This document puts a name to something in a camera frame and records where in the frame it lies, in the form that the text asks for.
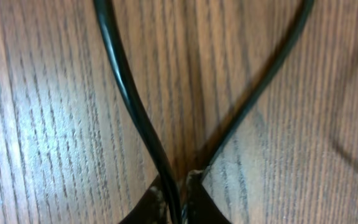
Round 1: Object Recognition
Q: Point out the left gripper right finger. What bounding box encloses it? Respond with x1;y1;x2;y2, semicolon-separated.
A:
186;170;231;224

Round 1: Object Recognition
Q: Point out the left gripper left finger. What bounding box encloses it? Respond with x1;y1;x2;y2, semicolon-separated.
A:
119;175;168;224

